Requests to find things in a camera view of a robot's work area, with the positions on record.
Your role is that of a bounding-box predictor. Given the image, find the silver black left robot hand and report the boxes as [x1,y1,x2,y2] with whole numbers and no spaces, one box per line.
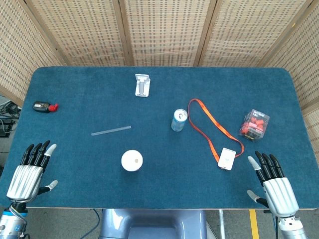
[6,140,59,203]

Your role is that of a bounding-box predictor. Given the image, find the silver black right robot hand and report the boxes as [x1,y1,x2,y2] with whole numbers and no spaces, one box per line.
[246,150,300,220]

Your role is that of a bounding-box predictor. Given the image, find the transparent plastic straw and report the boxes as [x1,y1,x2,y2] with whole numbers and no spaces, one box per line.
[91,125,132,136]

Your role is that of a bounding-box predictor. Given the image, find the red cup with white lid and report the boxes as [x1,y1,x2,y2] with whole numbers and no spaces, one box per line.
[121,149,144,172]

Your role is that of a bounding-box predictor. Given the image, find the yellow floor tape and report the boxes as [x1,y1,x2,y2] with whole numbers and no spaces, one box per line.
[249,209,260,239]

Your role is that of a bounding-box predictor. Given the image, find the white table leg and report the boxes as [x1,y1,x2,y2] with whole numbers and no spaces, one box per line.
[218,209,225,239]

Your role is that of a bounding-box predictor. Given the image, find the white badge card holder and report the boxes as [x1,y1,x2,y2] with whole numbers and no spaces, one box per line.
[217,147,236,171]

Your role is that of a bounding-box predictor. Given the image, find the clear box of red items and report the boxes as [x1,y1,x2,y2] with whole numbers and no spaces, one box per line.
[238,109,272,143]

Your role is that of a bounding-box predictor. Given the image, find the blue table cloth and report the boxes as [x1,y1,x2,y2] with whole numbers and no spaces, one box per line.
[0,66,319,210]

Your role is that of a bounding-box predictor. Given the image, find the light blue drink can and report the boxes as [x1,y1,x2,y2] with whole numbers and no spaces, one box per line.
[170,108,188,132]

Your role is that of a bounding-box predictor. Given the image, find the blue-grey robot torso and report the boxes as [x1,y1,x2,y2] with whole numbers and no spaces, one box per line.
[99,208,208,239]

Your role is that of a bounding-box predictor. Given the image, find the white phone stand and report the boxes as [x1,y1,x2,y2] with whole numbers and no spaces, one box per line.
[135,73,152,98]

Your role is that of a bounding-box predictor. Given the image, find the woven bamboo folding screen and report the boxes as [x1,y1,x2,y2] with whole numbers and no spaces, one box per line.
[0,0,319,155]

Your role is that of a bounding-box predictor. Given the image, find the black cables bundle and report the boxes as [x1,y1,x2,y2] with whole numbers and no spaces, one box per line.
[0,94,22,140]

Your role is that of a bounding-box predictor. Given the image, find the blue floor cable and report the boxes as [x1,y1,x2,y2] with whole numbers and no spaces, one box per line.
[92,209,101,236]

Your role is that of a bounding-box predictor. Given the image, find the orange lanyard strap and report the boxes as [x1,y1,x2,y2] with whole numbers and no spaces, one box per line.
[187,99,245,164]

